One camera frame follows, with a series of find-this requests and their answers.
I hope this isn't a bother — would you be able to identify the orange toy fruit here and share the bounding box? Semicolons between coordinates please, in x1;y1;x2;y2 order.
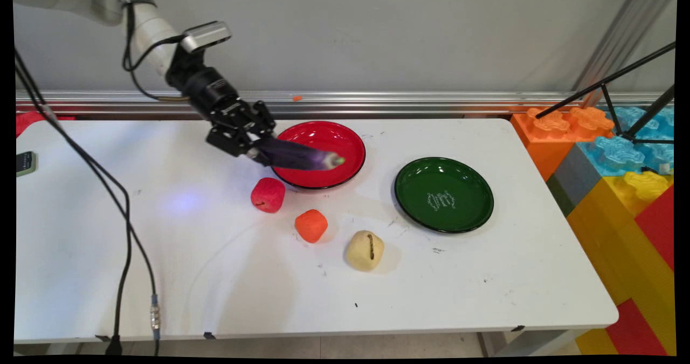
294;209;328;244

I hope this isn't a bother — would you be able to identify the red foam piece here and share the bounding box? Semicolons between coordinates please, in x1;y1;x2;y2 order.
16;111;76;137

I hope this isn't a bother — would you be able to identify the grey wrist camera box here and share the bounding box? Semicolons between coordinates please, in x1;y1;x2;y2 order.
181;21;232;53

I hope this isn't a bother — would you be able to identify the red enamel plate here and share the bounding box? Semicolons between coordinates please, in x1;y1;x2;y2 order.
268;120;367;190

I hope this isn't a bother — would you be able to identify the red giant building block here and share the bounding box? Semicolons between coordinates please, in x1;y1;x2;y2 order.
606;298;669;356
635;186;674;270

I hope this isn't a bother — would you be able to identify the green cased phone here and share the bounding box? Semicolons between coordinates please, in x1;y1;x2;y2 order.
16;151;36;178

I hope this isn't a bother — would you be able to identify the yellow giant building block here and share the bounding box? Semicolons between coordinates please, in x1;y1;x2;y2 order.
566;170;674;355

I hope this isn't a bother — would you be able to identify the orange giant building block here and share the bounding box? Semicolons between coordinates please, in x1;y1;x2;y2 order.
510;106;615;181

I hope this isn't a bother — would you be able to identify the thick black cable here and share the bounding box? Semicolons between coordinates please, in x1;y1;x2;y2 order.
13;49;133;356

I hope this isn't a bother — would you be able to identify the thin cable with silver connector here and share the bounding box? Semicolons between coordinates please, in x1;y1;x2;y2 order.
13;0;192;356

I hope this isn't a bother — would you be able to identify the grey giant building block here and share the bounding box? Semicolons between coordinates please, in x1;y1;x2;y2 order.
553;143;604;205

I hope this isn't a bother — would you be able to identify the translucent blue giant building block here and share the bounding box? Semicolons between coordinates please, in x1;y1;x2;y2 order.
577;105;674;177

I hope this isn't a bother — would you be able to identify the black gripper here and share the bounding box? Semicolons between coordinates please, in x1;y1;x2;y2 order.
166;50;277;166

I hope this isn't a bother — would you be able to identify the aluminium rail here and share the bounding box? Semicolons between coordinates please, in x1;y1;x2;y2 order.
16;89;674;119

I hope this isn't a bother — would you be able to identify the green enamel plate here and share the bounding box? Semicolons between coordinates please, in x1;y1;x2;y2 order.
394;157;494;233

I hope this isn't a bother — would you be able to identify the red toy apple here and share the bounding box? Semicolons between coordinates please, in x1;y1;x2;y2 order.
250;177;286;214

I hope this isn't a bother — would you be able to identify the cream toy pear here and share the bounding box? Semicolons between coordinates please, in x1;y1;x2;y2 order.
345;230;385;272

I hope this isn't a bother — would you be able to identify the black tripod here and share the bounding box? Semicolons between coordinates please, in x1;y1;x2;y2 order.
535;40;676;145

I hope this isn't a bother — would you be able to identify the purple toy eggplant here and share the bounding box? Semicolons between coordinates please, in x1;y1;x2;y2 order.
253;136;346;171

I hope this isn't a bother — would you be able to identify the white table leg frame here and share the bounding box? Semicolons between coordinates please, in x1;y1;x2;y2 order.
477;329;588;356

